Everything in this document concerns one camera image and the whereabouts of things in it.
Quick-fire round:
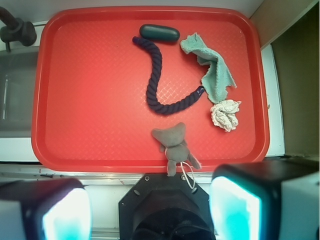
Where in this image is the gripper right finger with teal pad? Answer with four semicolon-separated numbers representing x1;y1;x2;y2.
209;160;320;240

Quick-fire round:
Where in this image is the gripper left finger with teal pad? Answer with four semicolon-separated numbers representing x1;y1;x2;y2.
0;178;93;240

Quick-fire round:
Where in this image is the crumpled white paper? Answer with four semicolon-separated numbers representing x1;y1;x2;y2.
210;99;242;133

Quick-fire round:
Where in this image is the grey plush mouse toy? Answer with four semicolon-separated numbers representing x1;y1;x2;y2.
151;122;202;177

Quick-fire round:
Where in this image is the teal knitted cloth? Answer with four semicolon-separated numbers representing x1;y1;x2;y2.
180;32;237;104

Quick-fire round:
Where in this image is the red plastic tray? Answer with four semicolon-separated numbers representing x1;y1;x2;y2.
31;6;270;173

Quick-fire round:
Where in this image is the steel sink basin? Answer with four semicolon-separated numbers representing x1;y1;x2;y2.
0;47;39;138

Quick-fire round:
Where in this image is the dark metal faucet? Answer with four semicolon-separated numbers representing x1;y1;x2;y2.
0;7;37;53

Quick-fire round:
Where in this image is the dark green oval case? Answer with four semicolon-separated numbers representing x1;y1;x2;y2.
139;24;180;43

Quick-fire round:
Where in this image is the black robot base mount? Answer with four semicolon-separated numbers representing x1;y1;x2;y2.
118;173;216;240

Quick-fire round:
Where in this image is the dark purple rope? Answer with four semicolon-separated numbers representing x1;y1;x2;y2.
132;36;206;116

